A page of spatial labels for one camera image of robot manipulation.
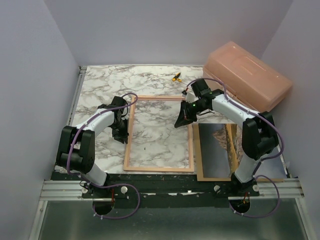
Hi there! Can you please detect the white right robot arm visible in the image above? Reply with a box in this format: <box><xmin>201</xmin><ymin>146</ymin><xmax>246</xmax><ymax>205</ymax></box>
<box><xmin>174</xmin><ymin>78</ymin><xmax>279</xmax><ymax>196</ymax></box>

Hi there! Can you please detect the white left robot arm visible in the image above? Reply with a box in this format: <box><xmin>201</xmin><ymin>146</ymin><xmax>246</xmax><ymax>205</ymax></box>
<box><xmin>56</xmin><ymin>96</ymin><xmax>129</xmax><ymax>198</ymax></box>

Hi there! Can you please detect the aluminium extrusion frame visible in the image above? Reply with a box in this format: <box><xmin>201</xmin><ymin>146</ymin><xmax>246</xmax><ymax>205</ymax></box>
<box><xmin>27</xmin><ymin>65</ymin><xmax>96</xmax><ymax>240</ymax></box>

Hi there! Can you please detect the yellow black T-handle hex key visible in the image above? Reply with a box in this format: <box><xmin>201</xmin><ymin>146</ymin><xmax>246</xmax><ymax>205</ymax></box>
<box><xmin>171</xmin><ymin>72</ymin><xmax>196</xmax><ymax>91</ymax></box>

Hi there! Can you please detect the brown frame backing board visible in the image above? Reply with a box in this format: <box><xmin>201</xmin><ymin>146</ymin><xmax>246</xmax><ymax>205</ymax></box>
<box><xmin>192</xmin><ymin>123</ymin><xmax>286</xmax><ymax>183</ymax></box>

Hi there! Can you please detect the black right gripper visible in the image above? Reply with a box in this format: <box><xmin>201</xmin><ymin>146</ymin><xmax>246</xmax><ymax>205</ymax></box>
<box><xmin>174</xmin><ymin>100</ymin><xmax>207</xmax><ymax>129</ymax></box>

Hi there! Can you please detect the pink wooden picture frame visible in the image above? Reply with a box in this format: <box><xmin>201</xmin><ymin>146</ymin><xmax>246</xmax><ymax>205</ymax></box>
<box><xmin>122</xmin><ymin>94</ymin><xmax>195</xmax><ymax>174</ymax></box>

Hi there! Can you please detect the landscape photo print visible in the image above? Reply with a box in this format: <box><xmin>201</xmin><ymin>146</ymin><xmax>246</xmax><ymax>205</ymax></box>
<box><xmin>198</xmin><ymin>122</ymin><xmax>288</xmax><ymax>180</ymax></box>

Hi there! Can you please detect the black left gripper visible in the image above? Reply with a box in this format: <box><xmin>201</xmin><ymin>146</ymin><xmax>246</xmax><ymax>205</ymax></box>
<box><xmin>111</xmin><ymin>118</ymin><xmax>130</xmax><ymax>144</ymax></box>

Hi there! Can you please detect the pink translucent plastic box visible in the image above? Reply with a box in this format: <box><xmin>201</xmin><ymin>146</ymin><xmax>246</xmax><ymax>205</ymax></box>
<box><xmin>202</xmin><ymin>41</ymin><xmax>293</xmax><ymax>112</ymax></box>

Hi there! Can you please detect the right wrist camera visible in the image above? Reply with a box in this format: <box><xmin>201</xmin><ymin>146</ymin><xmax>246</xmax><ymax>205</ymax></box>
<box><xmin>181</xmin><ymin>90</ymin><xmax>195</xmax><ymax>103</ymax></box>

